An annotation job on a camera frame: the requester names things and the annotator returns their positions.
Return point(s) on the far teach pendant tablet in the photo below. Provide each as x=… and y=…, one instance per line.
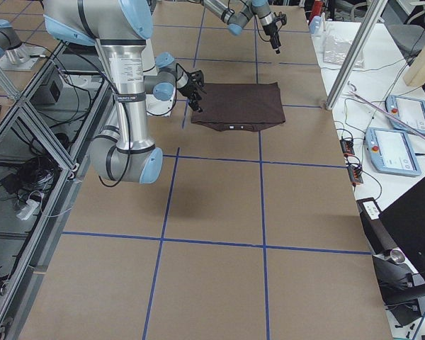
x=410, y=111

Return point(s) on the silver foil bag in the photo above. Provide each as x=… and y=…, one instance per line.
x=336, y=49

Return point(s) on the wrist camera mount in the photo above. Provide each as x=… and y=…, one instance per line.
x=198, y=81
x=280, y=17

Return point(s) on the red object at edge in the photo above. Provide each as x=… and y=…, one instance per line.
x=317, y=7

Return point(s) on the white power strip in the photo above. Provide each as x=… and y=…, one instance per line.
x=30, y=208

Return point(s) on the black laptop computer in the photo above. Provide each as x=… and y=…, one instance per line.
x=404, y=220

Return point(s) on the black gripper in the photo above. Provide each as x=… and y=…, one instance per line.
x=271, y=30
x=188, y=88

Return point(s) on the black equipment stand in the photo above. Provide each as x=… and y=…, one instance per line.
x=391, y=269

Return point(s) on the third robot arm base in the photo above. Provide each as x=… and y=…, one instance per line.
x=15, y=55

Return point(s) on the near teach pendant tablet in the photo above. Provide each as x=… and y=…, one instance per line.
x=390, y=152

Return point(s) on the steel cup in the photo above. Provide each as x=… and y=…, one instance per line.
x=394, y=256

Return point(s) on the teach pendant tablet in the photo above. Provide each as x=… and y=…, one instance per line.
x=410, y=111
x=390, y=152

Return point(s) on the white pedestal base plate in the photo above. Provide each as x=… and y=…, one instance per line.
x=157, y=108

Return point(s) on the brown t-shirt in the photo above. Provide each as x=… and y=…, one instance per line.
x=246, y=107

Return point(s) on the aluminium frame post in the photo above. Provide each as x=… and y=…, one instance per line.
x=366, y=28

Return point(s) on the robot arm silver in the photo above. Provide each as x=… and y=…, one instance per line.
x=237, y=20
x=120, y=31

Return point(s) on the orange electronics board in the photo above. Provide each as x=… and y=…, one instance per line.
x=347, y=147

